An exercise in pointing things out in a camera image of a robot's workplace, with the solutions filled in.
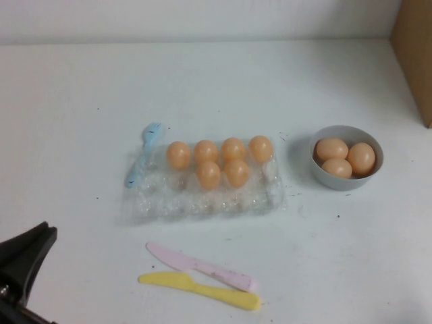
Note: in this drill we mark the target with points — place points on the pink plastic knife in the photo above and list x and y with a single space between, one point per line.
182 260

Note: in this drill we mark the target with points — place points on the grey round bowl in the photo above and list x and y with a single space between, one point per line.
337 184

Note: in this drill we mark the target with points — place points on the yellow plastic knife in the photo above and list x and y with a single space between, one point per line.
168 280

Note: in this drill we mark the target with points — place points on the clear plastic egg carton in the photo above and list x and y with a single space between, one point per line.
236 202

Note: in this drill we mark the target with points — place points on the brown cardboard box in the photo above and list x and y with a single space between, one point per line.
415 50

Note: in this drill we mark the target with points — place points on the orange plastic egg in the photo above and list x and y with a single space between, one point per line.
206 150
208 174
361 158
331 149
260 148
233 148
336 168
237 173
178 155

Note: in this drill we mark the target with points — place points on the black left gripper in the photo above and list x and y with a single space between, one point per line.
13 312

